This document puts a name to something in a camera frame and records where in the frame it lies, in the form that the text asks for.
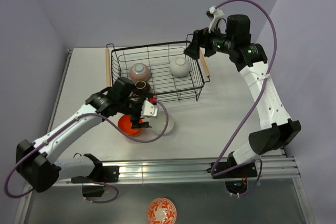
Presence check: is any grey white bowl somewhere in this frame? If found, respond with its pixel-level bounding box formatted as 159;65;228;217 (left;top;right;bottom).
169;57;190;78

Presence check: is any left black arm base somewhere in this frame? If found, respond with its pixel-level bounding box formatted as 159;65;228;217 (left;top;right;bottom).
70;166;119;201

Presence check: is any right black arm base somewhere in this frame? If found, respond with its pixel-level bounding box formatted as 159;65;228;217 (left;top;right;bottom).
206;160;263;197

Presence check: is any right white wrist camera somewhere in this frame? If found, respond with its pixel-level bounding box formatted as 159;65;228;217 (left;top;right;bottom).
206;6;225;33

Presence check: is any purple cable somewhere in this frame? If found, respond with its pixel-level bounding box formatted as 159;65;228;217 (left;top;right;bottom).
4;98;170;204
210;0;277;196

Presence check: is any brown bowl beige inside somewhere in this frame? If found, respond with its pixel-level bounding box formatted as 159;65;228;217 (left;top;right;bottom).
132;80;151;96

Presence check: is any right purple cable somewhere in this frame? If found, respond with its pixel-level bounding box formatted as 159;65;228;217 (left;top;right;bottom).
210;0;277;196

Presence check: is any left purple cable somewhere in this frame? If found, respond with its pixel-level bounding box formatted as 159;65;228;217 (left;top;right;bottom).
4;98;170;204

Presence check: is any aluminium mounting rail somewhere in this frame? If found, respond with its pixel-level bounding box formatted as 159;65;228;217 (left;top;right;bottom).
52;157;301;188

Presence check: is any orange white patterned bowl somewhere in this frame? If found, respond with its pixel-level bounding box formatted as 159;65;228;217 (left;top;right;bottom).
146;197;177;224

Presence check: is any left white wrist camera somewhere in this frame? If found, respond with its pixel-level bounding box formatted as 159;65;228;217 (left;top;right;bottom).
141;100;159;118

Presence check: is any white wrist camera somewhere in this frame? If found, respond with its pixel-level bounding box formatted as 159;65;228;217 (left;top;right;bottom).
206;6;225;33
141;100;159;118

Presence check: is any black white patterned bowl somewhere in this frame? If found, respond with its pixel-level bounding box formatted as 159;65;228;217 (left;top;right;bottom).
130;63;151;82

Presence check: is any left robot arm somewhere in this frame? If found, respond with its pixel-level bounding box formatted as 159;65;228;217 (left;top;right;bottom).
16;77;158;193

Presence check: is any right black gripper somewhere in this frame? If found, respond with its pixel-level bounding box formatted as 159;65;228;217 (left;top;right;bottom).
183;22;234;60

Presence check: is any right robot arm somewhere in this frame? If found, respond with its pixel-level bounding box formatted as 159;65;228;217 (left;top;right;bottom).
184;15;301;177

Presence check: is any black wire dish rack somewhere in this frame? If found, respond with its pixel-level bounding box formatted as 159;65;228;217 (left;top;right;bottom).
107;39;210;102

